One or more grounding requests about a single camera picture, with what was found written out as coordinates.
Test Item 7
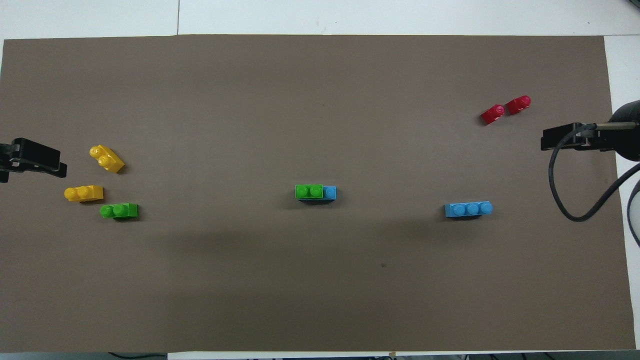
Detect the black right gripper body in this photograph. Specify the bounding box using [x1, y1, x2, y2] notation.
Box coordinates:
[607, 100, 640, 162]

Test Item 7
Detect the thin black table-edge cable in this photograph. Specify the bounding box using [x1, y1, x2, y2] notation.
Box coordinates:
[107, 352, 168, 360]

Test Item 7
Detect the red one-stud block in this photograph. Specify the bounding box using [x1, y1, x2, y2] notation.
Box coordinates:
[505, 95, 532, 116]
[480, 104, 506, 126]

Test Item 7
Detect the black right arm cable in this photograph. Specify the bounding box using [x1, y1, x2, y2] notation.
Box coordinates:
[548, 122, 640, 222]

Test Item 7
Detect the blue three-stud block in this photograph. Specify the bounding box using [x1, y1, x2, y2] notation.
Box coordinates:
[298, 185, 338, 202]
[444, 200, 494, 219]

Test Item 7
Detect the green two-stud block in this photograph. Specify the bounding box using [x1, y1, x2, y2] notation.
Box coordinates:
[99, 203, 139, 221]
[295, 184, 325, 200]

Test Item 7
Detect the yellow two-stud block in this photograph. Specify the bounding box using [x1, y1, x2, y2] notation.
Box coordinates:
[64, 185, 105, 203]
[89, 144, 126, 174]

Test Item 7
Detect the brown paper mat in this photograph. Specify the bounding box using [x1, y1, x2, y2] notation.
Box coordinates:
[0, 34, 637, 353]

